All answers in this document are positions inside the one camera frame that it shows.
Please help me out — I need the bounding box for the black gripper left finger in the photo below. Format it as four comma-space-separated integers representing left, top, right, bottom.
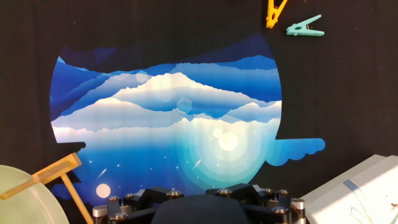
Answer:
92, 186, 185, 224

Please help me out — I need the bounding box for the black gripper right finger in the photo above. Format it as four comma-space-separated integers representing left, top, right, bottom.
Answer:
205, 183, 307, 224

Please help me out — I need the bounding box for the pale green plate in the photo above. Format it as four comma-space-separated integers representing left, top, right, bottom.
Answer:
0, 164, 70, 224

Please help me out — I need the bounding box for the wooden dish rack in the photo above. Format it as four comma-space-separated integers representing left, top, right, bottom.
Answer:
0, 152, 94, 224

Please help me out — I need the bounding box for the light blue gift box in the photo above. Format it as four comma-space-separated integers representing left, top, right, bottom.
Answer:
300, 154, 398, 224

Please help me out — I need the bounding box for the black cloth with blue print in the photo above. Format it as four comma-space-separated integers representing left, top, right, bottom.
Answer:
0, 0, 398, 224

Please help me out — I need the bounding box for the orange clothespin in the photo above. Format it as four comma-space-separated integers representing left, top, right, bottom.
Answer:
266, 0, 289, 29

